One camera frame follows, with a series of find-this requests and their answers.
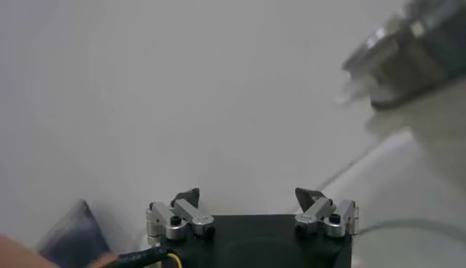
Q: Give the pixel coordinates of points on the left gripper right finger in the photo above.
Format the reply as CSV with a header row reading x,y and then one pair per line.
x,y
320,211

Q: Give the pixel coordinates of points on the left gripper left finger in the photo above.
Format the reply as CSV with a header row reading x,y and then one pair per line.
x,y
189,215

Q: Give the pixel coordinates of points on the perforated steel steamer basket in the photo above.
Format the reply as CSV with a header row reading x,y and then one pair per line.
x,y
411,54

